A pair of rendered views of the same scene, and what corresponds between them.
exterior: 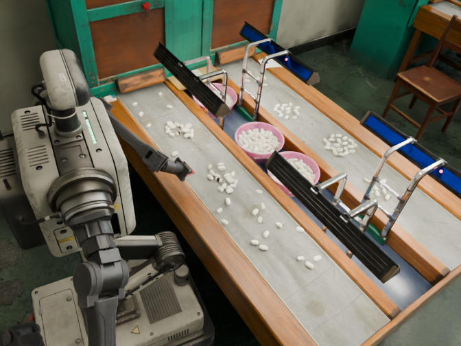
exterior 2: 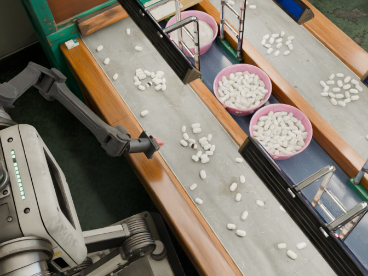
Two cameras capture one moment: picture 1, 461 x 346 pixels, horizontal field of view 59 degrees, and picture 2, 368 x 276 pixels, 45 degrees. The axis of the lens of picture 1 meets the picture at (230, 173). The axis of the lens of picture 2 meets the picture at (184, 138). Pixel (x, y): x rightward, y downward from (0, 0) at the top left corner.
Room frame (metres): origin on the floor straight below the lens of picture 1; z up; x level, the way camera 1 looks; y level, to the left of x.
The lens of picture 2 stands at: (0.41, -0.12, 2.38)
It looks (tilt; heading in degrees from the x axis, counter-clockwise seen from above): 58 degrees down; 12
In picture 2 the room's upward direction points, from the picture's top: 6 degrees counter-clockwise
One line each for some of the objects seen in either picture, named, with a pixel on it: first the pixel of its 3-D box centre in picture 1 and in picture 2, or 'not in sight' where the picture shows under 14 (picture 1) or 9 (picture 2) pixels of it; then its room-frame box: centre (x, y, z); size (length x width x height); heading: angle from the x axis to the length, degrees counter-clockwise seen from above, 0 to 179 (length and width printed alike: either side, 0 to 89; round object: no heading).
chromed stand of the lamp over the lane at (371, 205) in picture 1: (331, 229); (316, 221); (1.01, -0.42, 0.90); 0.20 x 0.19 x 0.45; 39
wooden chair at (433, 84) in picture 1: (433, 82); not in sight; (3.01, -1.58, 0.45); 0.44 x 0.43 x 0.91; 35
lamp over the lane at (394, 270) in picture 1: (327, 208); (306, 212); (0.97, -0.36, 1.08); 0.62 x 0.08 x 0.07; 39
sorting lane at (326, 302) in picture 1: (223, 185); (199, 151); (1.34, 0.02, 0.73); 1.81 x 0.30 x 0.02; 39
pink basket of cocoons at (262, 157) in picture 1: (258, 143); (241, 92); (1.69, -0.14, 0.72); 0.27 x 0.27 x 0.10
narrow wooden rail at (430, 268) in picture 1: (300, 153); (291, 101); (1.66, -0.37, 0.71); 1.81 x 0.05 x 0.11; 39
